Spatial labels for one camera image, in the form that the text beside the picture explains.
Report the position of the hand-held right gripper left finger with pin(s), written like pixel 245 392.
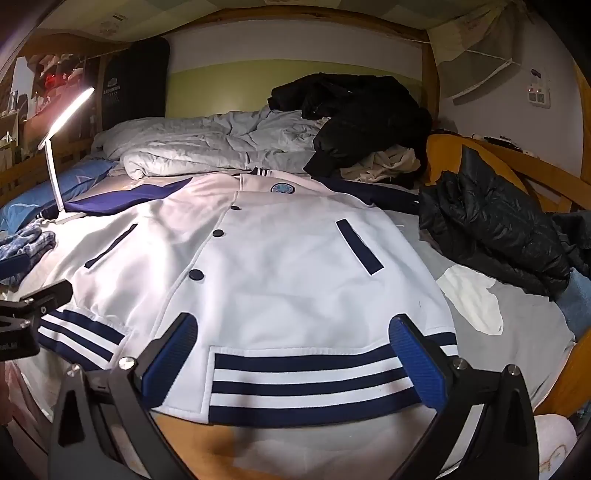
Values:
pixel 168 364

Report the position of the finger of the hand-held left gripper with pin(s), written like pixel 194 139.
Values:
pixel 14 266
pixel 48 295

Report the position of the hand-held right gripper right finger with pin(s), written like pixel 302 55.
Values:
pixel 418 364

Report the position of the white and navy varsity jacket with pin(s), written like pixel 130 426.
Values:
pixel 277 258

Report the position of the beige crumpled clothes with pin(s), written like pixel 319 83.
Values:
pixel 388 164

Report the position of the blue plaid cloth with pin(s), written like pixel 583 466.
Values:
pixel 32 240

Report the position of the blue pillow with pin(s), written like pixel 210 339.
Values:
pixel 27 207

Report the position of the black puffer jacket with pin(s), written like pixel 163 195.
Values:
pixel 489 221

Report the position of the white desk lamp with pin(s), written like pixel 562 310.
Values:
pixel 69 115

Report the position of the cluttered wooden shelf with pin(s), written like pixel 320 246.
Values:
pixel 46 101

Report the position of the blue denim pants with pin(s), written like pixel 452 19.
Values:
pixel 577 304

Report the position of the yellow cloth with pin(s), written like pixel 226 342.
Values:
pixel 443 157

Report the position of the pale grey duvet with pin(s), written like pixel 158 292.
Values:
pixel 194 143

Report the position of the black hanging banner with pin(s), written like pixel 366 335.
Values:
pixel 134 83

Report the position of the wooden bed frame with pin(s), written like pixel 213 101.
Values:
pixel 431 78

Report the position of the white wall power strip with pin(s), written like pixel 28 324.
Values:
pixel 539 94

